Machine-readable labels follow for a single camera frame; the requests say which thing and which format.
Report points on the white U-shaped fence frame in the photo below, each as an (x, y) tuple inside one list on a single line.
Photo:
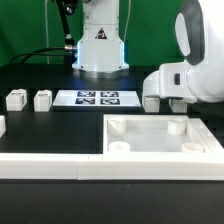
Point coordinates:
[(69, 146)]

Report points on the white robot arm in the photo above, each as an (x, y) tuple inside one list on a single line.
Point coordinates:
[(199, 31)]

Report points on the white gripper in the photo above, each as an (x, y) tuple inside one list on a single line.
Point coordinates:
[(169, 82)]

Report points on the white square table top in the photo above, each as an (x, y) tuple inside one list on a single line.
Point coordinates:
[(157, 134)]

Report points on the white marker sheet with tags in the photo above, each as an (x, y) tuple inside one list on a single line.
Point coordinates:
[(95, 98)]

